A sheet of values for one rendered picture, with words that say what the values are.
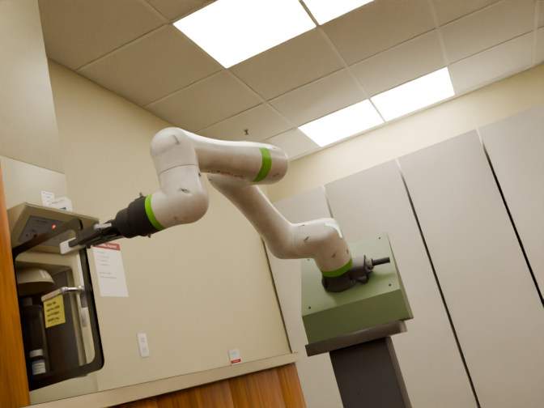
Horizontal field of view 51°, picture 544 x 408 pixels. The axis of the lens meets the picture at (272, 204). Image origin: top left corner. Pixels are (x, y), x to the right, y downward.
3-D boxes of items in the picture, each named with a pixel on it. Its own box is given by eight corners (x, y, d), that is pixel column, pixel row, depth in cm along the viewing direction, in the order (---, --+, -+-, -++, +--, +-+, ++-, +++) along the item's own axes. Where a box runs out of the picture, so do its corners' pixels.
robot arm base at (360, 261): (391, 255, 209) (387, 242, 207) (392, 282, 197) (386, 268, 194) (324, 269, 218) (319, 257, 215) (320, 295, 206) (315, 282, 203)
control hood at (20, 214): (-1, 245, 165) (-4, 213, 167) (78, 255, 194) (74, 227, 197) (30, 233, 161) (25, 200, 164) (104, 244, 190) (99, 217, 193)
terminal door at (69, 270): (26, 393, 154) (9, 251, 165) (105, 367, 140) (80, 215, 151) (23, 393, 153) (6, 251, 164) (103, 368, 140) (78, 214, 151)
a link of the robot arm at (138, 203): (150, 231, 133) (171, 235, 141) (140, 184, 136) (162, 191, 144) (129, 239, 134) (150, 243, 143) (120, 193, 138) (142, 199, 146)
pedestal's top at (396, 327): (407, 331, 214) (404, 320, 215) (401, 332, 184) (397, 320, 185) (326, 352, 221) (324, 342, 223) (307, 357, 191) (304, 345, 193)
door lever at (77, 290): (57, 303, 151) (56, 294, 151) (82, 293, 147) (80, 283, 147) (40, 304, 146) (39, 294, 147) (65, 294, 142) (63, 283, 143)
